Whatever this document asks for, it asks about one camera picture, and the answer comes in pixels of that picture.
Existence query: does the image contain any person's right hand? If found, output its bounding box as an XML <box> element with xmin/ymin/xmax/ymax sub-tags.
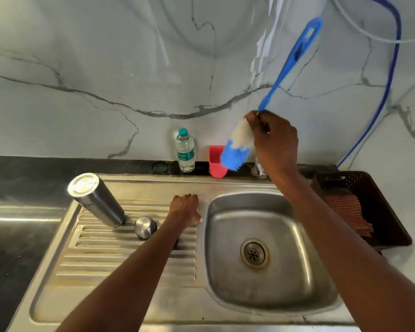
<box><xmin>245</xmin><ymin>110</ymin><xmax>299</xmax><ymax>181</ymax></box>

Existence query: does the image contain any person's left hand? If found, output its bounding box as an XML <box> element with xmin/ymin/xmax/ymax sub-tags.
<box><xmin>167</xmin><ymin>194</ymin><xmax>203</xmax><ymax>228</ymax></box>

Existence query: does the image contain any blue bottle brush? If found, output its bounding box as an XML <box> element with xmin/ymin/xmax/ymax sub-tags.
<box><xmin>220</xmin><ymin>18</ymin><xmax>323</xmax><ymax>171</ymax></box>

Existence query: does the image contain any person's left forearm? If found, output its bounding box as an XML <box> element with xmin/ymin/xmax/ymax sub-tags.
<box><xmin>55</xmin><ymin>213</ymin><xmax>191</xmax><ymax>332</ymax></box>

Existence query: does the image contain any person's right forearm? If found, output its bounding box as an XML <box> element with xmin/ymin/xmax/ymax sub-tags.
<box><xmin>271</xmin><ymin>167</ymin><xmax>415</xmax><ymax>332</ymax></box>

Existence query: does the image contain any steel tap base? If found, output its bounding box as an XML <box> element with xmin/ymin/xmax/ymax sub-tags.
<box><xmin>251</xmin><ymin>157</ymin><xmax>267</xmax><ymax>179</ymax></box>

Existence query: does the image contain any stainless steel sink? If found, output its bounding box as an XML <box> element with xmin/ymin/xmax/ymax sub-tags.
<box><xmin>7</xmin><ymin>174</ymin><xmax>362</xmax><ymax>332</ymax></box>

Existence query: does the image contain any pink plastic cup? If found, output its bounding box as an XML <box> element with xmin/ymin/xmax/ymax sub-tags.
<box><xmin>208</xmin><ymin>146</ymin><xmax>229</xmax><ymax>178</ymax></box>

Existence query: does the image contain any steel bottle cap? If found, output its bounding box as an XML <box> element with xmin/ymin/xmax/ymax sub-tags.
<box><xmin>134</xmin><ymin>216</ymin><xmax>157</xmax><ymax>240</ymax></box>

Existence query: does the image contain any clear plastic water bottle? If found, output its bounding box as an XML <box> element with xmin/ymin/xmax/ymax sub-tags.
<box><xmin>175</xmin><ymin>128</ymin><xmax>196</xmax><ymax>173</ymax></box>

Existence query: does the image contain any sink drain strainer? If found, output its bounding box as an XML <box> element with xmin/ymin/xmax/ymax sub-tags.
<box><xmin>240</xmin><ymin>238</ymin><xmax>270</xmax><ymax>270</ymax></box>

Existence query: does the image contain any steel water bottle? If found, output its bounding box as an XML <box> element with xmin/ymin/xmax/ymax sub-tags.
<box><xmin>67</xmin><ymin>173</ymin><xmax>126</xmax><ymax>228</ymax></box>

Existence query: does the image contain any red checkered cloth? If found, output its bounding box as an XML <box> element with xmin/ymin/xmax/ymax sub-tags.
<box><xmin>323</xmin><ymin>194</ymin><xmax>374</xmax><ymax>238</ymax></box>

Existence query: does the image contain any brown plastic basket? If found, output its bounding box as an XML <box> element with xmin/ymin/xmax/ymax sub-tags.
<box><xmin>311</xmin><ymin>171</ymin><xmax>413</xmax><ymax>252</ymax></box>

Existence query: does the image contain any blue hose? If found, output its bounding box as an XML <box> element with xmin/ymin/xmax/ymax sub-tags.
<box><xmin>335</xmin><ymin>0</ymin><xmax>402</xmax><ymax>170</ymax></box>

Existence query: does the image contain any white cable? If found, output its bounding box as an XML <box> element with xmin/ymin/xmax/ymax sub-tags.
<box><xmin>329</xmin><ymin>0</ymin><xmax>415</xmax><ymax>44</ymax></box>

